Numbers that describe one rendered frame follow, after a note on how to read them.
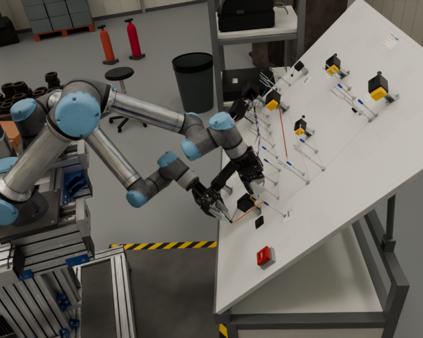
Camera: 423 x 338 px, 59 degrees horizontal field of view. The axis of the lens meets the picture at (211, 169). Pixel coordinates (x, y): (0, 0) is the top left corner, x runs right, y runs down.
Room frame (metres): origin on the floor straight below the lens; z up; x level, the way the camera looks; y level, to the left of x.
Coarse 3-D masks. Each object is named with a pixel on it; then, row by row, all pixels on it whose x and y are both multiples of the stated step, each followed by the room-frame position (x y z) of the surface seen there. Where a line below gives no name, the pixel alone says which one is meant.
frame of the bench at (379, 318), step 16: (352, 224) 1.19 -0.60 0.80; (368, 256) 1.00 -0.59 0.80; (384, 288) 0.84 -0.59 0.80; (384, 304) 0.78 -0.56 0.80; (240, 320) 0.79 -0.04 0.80; (256, 320) 0.78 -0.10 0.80; (272, 320) 0.77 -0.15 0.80; (288, 320) 0.76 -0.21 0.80; (304, 320) 0.76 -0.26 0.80; (320, 320) 0.75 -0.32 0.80; (336, 320) 0.74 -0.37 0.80; (352, 320) 0.73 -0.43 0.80; (368, 320) 0.73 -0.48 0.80; (384, 320) 0.72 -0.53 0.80; (384, 336) 0.71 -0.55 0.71
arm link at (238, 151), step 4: (240, 144) 1.05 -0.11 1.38; (244, 144) 1.07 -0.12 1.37; (236, 148) 1.04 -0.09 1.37; (240, 148) 1.05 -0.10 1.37; (244, 148) 1.06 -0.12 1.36; (228, 152) 1.05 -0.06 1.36; (232, 152) 1.05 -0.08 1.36; (236, 152) 1.04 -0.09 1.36; (240, 152) 1.05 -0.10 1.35; (244, 152) 1.05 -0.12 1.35; (228, 156) 1.06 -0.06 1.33; (232, 156) 1.05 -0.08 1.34; (236, 156) 1.04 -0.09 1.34
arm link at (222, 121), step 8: (224, 112) 1.10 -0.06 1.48; (216, 120) 1.07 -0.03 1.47; (224, 120) 1.06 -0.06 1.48; (232, 120) 1.08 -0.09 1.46; (208, 128) 1.08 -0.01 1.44; (216, 128) 1.05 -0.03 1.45; (224, 128) 1.05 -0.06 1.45; (232, 128) 1.06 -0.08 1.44; (216, 136) 1.05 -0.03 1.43; (224, 136) 1.05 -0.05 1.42; (232, 136) 1.05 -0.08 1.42; (240, 136) 1.07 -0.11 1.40; (224, 144) 1.05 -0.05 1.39; (232, 144) 1.05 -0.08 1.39
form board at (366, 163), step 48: (336, 48) 1.63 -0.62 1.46; (384, 48) 1.31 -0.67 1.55; (288, 96) 1.66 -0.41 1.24; (288, 144) 1.30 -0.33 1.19; (336, 144) 1.06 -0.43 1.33; (384, 144) 0.89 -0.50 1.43; (240, 192) 1.29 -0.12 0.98; (288, 192) 1.04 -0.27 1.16; (336, 192) 0.86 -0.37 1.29; (384, 192) 0.73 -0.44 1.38; (240, 240) 1.01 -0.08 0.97; (288, 240) 0.83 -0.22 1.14; (240, 288) 0.80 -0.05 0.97
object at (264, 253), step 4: (264, 248) 0.84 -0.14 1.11; (268, 248) 0.83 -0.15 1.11; (260, 252) 0.84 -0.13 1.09; (264, 252) 0.82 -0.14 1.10; (268, 252) 0.82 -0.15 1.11; (256, 256) 0.83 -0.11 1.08; (260, 256) 0.82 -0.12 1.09; (264, 256) 0.81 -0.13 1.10; (268, 256) 0.80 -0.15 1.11; (260, 260) 0.80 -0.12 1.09; (264, 260) 0.80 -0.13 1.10; (260, 264) 0.80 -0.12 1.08
